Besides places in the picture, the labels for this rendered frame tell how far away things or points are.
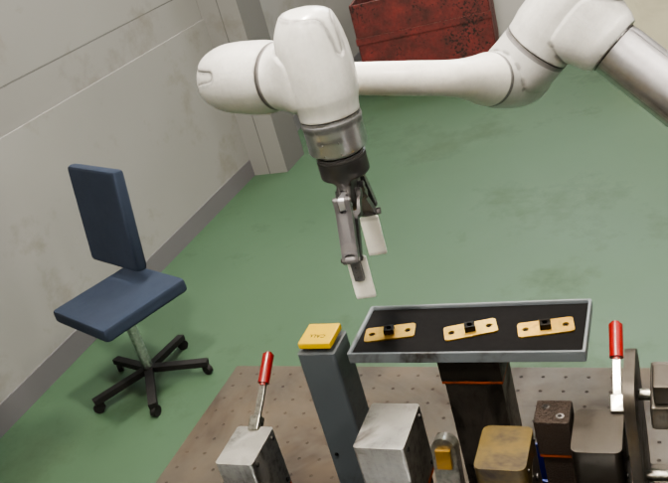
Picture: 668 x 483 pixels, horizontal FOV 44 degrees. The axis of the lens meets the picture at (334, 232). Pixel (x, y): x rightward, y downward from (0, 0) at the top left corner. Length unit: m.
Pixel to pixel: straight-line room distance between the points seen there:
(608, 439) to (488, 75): 0.66
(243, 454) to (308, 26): 0.68
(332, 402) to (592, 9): 0.81
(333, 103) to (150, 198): 3.62
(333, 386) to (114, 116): 3.30
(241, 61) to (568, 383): 1.09
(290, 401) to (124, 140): 2.76
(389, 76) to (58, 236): 2.94
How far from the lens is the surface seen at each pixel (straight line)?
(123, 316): 3.34
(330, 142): 1.17
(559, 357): 1.24
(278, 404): 2.08
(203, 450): 2.04
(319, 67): 1.13
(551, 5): 1.54
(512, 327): 1.31
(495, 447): 1.22
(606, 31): 1.54
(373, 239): 1.35
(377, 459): 1.24
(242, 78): 1.22
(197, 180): 5.12
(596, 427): 1.23
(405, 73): 1.40
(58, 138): 4.21
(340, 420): 1.48
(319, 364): 1.41
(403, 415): 1.26
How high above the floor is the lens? 1.89
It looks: 25 degrees down
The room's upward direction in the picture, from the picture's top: 16 degrees counter-clockwise
